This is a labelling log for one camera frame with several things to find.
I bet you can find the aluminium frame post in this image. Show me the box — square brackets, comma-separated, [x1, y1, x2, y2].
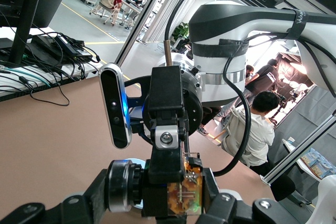
[259, 113, 336, 185]
[115, 0, 171, 65]

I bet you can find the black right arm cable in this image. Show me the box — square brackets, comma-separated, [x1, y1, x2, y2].
[164, 0, 253, 177]

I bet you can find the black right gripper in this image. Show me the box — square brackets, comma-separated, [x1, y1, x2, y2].
[141, 65, 204, 184]

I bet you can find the black power adapter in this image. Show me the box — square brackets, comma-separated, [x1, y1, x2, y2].
[54, 35, 93, 61]

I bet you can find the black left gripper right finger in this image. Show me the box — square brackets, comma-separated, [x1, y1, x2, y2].
[203, 168, 302, 224]

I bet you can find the green potted plant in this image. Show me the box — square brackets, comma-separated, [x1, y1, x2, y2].
[172, 22, 190, 41]

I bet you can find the person in black t-shirt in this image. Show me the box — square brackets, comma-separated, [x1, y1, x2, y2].
[245, 58, 280, 104]

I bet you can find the person in white shirt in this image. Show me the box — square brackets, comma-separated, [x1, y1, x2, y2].
[222, 90, 280, 175]

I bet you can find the thin black looped cable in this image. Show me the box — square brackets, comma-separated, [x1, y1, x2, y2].
[18, 76, 71, 107]

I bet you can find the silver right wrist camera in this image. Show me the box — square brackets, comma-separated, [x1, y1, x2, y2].
[98, 62, 133, 150]

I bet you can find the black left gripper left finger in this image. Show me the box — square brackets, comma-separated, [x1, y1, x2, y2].
[0, 170, 108, 224]

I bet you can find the person wearing face mask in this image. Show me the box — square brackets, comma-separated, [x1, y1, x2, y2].
[244, 64, 255, 79]

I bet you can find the printed cardboard box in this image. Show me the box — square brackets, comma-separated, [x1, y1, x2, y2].
[300, 147, 336, 180]

